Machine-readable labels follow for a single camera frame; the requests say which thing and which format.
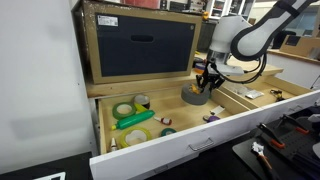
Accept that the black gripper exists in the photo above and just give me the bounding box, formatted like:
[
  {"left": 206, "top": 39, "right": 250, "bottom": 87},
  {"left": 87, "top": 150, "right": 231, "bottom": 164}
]
[{"left": 196, "top": 65, "right": 226, "bottom": 93}]

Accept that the yellow paper scrap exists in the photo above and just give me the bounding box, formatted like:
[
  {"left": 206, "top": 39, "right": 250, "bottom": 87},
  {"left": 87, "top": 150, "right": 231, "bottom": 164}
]
[{"left": 188, "top": 83, "right": 201, "bottom": 95}]

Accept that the grey duct tape roll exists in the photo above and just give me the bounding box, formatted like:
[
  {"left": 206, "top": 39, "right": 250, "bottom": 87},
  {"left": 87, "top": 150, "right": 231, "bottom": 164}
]
[{"left": 180, "top": 83, "right": 212, "bottom": 106}]

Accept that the purple tape roll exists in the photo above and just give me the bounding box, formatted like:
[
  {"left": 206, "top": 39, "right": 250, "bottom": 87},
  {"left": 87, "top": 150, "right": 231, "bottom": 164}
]
[{"left": 205, "top": 114, "right": 221, "bottom": 124}]

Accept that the brown tape roll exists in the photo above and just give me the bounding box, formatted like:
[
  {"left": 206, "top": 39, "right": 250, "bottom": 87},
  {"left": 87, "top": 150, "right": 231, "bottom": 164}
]
[{"left": 133, "top": 94, "right": 152, "bottom": 109}]

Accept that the small teal tape roll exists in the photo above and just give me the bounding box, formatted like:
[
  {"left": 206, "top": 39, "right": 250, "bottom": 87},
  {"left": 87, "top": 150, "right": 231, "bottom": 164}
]
[{"left": 160, "top": 127, "right": 178, "bottom": 138}]

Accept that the white front wooden drawer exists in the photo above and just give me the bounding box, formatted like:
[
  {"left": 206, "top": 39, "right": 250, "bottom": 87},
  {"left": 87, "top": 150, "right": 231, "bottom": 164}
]
[
  {"left": 218, "top": 75, "right": 320, "bottom": 134},
  {"left": 89, "top": 83, "right": 268, "bottom": 180}
]

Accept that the green tape roll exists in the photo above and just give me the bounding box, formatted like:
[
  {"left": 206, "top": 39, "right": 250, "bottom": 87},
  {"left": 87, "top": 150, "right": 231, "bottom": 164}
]
[{"left": 111, "top": 101, "right": 138, "bottom": 121}]

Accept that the yellow-green tape roll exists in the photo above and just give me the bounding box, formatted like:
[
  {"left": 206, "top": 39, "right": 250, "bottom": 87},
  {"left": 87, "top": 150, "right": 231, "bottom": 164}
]
[{"left": 119, "top": 126, "right": 153, "bottom": 149}]

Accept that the white label strip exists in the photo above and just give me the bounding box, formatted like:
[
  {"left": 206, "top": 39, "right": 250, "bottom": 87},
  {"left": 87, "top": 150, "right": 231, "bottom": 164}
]
[{"left": 209, "top": 105, "right": 226, "bottom": 116}]

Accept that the clear plastic bag with label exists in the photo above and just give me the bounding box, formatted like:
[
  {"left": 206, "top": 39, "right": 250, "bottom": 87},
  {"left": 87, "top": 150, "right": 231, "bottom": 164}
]
[{"left": 245, "top": 89, "right": 265, "bottom": 100}]

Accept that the dark grey storage bin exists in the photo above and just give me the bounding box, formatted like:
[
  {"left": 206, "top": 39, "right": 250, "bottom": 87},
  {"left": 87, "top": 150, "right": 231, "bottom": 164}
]
[{"left": 196, "top": 21, "right": 218, "bottom": 53}]

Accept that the glue tube red cap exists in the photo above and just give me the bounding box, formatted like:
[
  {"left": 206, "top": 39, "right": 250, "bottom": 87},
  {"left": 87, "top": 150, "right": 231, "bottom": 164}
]
[{"left": 153, "top": 115, "right": 173, "bottom": 126}]

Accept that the black yellow clamp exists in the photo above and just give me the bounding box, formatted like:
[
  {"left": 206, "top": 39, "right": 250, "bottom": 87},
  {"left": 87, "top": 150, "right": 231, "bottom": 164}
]
[{"left": 269, "top": 88, "right": 286, "bottom": 102}]

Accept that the wooden box black front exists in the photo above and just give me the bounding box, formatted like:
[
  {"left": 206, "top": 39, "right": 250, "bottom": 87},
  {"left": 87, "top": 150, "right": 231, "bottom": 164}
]
[{"left": 81, "top": 0, "right": 203, "bottom": 85}]

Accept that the yellow plastic piece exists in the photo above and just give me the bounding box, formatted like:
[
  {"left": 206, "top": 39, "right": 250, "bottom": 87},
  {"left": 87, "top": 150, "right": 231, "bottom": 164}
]
[{"left": 134, "top": 102, "right": 147, "bottom": 113}]

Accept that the black orange clamp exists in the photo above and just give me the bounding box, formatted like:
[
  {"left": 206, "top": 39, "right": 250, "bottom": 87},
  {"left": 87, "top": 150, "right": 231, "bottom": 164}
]
[
  {"left": 280, "top": 113, "right": 311, "bottom": 136},
  {"left": 257, "top": 122, "right": 286, "bottom": 150}
]

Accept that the green marker tube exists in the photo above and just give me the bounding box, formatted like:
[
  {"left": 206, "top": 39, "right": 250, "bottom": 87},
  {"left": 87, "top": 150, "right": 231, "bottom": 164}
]
[{"left": 110, "top": 109, "right": 156, "bottom": 132}]

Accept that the black equipment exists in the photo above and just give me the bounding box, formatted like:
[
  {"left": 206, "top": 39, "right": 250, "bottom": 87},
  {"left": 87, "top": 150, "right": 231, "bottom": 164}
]
[{"left": 159, "top": 0, "right": 204, "bottom": 13}]

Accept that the white cabinet wooden top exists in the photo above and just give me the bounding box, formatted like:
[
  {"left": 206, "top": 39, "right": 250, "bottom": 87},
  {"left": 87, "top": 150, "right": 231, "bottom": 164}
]
[{"left": 263, "top": 48, "right": 320, "bottom": 89}]

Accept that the black office chair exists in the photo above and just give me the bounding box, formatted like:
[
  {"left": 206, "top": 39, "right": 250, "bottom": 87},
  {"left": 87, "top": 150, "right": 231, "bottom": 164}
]
[{"left": 271, "top": 29, "right": 297, "bottom": 50}]

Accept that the black work mat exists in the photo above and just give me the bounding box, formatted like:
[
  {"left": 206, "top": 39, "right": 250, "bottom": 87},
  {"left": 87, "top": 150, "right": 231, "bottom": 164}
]
[{"left": 232, "top": 114, "right": 320, "bottom": 180}]

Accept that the large cardboard box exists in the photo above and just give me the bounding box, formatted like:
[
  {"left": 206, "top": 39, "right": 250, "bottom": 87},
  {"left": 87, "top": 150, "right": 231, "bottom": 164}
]
[{"left": 279, "top": 34, "right": 320, "bottom": 61}]

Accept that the red box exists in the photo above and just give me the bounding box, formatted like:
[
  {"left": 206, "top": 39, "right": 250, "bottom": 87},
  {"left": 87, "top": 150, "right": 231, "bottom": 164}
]
[{"left": 123, "top": 0, "right": 161, "bottom": 10}]

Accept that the black perforated plate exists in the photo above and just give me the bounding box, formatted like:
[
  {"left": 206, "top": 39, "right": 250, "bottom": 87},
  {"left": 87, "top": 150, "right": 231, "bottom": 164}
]
[{"left": 279, "top": 126, "right": 320, "bottom": 168}]

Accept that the small white bottle red tip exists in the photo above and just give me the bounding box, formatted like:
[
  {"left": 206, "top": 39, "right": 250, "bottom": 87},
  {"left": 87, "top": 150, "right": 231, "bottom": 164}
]
[{"left": 109, "top": 137, "right": 118, "bottom": 152}]

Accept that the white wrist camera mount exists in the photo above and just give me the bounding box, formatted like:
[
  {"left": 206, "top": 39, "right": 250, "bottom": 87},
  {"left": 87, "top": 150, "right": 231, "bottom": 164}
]
[{"left": 213, "top": 61, "right": 246, "bottom": 77}]

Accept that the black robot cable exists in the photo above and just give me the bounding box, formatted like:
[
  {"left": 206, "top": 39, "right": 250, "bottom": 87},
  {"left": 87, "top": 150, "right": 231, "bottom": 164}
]
[{"left": 208, "top": 53, "right": 268, "bottom": 84}]

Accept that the metal drawer handle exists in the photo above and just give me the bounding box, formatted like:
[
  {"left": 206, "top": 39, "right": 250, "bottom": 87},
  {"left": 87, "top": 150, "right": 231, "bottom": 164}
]
[
  {"left": 188, "top": 137, "right": 215, "bottom": 152},
  {"left": 288, "top": 104, "right": 303, "bottom": 113}
]

